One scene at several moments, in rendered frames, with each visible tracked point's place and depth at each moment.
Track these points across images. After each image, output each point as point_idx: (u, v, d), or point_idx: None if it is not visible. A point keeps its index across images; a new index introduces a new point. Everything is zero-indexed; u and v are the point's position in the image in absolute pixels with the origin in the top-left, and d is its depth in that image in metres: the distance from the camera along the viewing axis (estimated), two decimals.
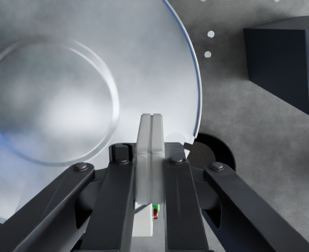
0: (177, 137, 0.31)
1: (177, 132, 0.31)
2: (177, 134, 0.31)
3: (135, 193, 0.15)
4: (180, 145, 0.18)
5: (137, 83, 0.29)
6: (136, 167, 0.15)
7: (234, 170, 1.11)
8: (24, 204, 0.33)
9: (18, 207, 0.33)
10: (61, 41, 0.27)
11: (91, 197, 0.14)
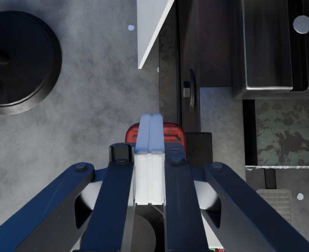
0: None
1: None
2: None
3: (135, 193, 0.15)
4: (180, 145, 0.18)
5: None
6: (136, 167, 0.15)
7: None
8: None
9: None
10: None
11: (91, 197, 0.14)
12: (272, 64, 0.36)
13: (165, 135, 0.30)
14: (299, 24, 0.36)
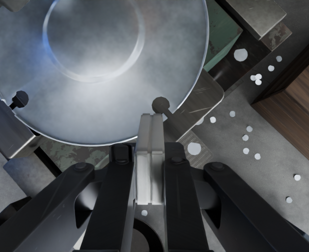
0: None
1: None
2: None
3: (135, 193, 0.15)
4: (180, 145, 0.18)
5: (75, 97, 0.38)
6: (136, 167, 0.15)
7: None
8: None
9: None
10: (127, 64, 0.38)
11: (91, 197, 0.14)
12: (11, 131, 0.46)
13: None
14: None
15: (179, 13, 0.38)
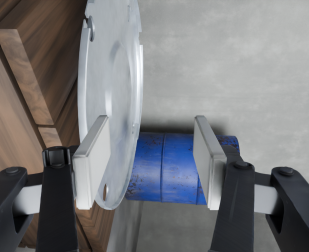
0: None
1: None
2: None
3: None
4: (232, 148, 0.17)
5: (117, 23, 0.37)
6: (74, 171, 0.15)
7: None
8: None
9: None
10: (110, 71, 0.33)
11: (23, 202, 0.13)
12: None
13: None
14: None
15: None
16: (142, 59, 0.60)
